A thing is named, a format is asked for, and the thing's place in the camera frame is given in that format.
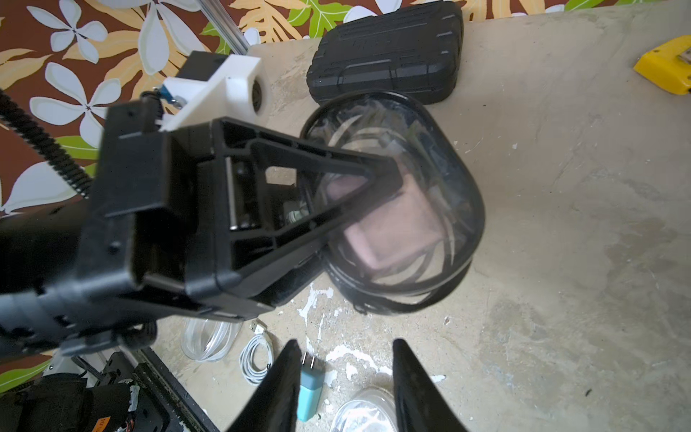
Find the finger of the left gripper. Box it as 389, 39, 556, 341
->
215, 117, 403, 238

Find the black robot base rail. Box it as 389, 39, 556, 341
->
1, 348, 216, 431

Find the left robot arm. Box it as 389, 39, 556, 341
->
1, 91, 402, 358

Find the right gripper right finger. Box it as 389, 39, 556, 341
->
392, 338, 467, 432

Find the teal charger lower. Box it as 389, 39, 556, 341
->
297, 352, 326, 422

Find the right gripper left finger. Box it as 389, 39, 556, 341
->
227, 339, 302, 432

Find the yellow tape measure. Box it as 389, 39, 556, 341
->
633, 35, 690, 95

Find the black hard case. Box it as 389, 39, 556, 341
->
306, 1, 464, 104

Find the pink charger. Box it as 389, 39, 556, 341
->
328, 173, 444, 277

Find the white coiled cable lower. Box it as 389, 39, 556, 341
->
238, 318, 276, 386

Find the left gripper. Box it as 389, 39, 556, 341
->
69, 100, 336, 324

